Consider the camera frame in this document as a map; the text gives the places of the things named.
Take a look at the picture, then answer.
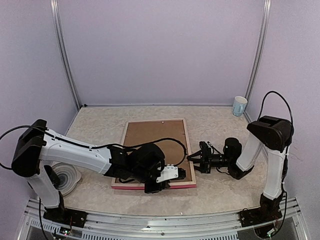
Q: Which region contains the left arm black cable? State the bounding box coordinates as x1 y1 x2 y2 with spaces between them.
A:
0 125 188 171

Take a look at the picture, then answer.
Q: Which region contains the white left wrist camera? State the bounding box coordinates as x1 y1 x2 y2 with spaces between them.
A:
156 164 179 183

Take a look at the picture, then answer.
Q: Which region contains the left aluminium corner post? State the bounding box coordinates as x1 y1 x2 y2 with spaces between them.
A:
50 0 82 111

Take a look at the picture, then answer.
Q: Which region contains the pink wooden picture frame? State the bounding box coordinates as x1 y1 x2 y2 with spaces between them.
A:
111 118 197 190

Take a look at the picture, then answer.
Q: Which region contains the light blue mug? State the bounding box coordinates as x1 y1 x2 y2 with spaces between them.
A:
232 96 248 117

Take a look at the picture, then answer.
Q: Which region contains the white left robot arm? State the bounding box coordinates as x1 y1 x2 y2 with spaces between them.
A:
11 119 187 223

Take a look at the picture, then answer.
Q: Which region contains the front aluminium rail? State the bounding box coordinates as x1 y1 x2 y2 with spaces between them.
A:
14 198 310 240

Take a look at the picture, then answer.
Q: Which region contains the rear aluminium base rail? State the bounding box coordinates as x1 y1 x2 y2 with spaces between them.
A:
81 103 233 108

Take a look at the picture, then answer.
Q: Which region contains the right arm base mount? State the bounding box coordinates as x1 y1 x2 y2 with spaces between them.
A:
238 193 284 228

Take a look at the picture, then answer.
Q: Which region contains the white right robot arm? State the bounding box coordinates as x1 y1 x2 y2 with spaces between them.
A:
187 115 294 201

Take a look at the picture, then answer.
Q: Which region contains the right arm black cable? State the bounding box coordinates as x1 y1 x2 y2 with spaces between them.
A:
261 90 295 131

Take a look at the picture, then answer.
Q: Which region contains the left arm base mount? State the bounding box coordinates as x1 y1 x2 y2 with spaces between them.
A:
43 191 88 228

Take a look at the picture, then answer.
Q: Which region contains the right aluminium corner post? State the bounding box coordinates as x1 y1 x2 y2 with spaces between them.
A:
244 0 272 100

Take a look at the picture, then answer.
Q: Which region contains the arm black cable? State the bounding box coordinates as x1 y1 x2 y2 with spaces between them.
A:
261 90 295 131
0 125 188 171

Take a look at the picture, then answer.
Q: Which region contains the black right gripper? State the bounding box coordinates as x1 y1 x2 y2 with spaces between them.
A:
186 147 232 174

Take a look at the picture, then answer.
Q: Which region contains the aluminium corner post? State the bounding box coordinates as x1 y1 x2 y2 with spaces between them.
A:
50 0 82 111
244 0 272 100

